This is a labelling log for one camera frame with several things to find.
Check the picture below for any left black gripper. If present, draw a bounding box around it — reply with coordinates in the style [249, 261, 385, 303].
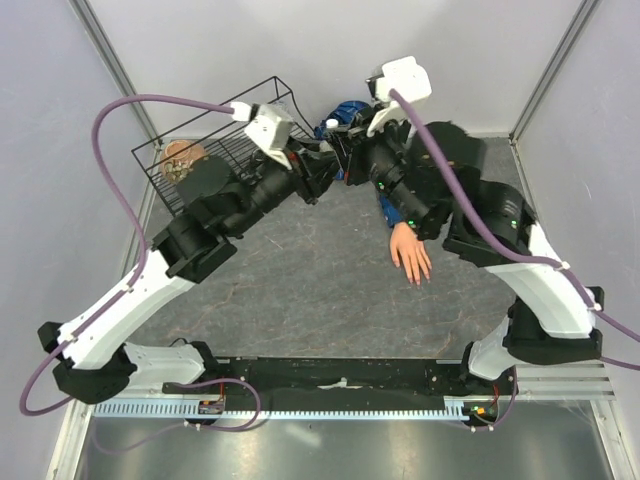
[228, 134, 338, 236]

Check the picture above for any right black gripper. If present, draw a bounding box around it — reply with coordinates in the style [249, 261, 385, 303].
[326, 106, 430, 239]

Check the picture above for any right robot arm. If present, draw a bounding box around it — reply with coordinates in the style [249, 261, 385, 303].
[324, 110, 603, 394]

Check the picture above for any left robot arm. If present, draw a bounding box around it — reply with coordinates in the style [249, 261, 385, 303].
[38, 138, 338, 404]

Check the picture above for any blue plaid shirt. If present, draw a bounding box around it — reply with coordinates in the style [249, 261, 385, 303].
[314, 100, 403, 229]

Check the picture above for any mannequin hand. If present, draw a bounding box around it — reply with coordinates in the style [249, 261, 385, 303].
[389, 222, 432, 285]

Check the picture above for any brown floral ceramic bowl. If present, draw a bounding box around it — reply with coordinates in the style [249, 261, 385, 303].
[160, 140, 207, 184]

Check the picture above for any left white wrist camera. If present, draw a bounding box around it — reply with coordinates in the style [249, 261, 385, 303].
[244, 104, 294, 170]

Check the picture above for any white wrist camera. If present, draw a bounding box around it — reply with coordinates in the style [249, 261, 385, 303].
[244, 104, 294, 170]
[366, 56, 432, 137]

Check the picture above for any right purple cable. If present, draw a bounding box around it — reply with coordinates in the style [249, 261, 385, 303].
[387, 88, 640, 372]

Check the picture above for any purple cable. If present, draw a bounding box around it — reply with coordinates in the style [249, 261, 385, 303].
[18, 94, 246, 417]
[387, 88, 640, 372]

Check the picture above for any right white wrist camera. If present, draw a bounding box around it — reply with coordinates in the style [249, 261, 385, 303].
[366, 56, 432, 137]

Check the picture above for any black wire dish rack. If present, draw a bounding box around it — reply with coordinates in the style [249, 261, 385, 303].
[131, 75, 313, 216]

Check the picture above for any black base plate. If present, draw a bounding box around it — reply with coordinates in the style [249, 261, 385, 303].
[162, 357, 515, 410]

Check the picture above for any aluminium frame rail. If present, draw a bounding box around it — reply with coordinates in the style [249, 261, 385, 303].
[516, 361, 615, 401]

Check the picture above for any blue slotted cable duct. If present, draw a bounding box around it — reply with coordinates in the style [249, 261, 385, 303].
[93, 398, 481, 421]

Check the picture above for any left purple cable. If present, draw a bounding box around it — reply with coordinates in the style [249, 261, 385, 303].
[18, 94, 246, 417]

